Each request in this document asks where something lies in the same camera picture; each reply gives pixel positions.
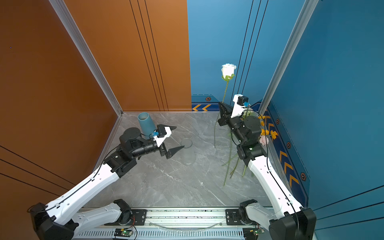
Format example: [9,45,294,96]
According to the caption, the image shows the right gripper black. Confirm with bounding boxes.
[219,102,248,146]

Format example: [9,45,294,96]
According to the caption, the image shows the single white rose stem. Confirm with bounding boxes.
[213,63,237,149]

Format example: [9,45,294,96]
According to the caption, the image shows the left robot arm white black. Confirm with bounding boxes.
[28,125,183,240]

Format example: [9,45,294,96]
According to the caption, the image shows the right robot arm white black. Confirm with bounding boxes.
[218,103,317,240]

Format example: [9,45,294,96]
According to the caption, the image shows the clear glass vase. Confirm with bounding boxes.
[181,139,196,166]

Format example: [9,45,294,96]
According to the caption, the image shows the teal ceramic vase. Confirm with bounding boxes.
[138,112,157,139]

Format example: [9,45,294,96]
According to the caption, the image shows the pink peony flower stem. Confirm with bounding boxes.
[259,135,270,146]

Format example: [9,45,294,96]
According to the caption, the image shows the orange flower stem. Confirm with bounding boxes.
[258,115,279,140]

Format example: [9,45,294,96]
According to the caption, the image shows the green circuit board left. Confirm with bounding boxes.
[114,228,135,238]

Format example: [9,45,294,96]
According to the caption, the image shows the green circuit board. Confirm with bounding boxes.
[114,228,135,238]
[243,228,265,240]

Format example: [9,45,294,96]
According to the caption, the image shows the green circuit board right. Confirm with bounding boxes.
[243,228,265,240]

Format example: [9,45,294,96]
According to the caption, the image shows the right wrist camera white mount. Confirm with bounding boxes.
[231,94,250,119]

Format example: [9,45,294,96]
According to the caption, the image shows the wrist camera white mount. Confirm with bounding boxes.
[231,94,250,119]
[150,124,172,147]

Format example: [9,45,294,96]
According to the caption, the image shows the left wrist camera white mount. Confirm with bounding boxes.
[150,124,172,147]

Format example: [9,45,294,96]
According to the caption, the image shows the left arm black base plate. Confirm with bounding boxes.
[105,209,147,227]

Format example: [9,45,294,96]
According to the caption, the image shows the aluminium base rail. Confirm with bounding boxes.
[71,206,319,240]

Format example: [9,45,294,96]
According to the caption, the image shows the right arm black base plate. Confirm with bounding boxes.
[225,209,257,226]

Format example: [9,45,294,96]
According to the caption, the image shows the aluminium corner post right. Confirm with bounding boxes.
[259,0,319,115]

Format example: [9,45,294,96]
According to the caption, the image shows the aluminium corner post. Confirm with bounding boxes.
[49,0,124,117]
[259,0,319,115]

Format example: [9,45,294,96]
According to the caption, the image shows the aluminium corner post left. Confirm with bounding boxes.
[49,0,124,117]

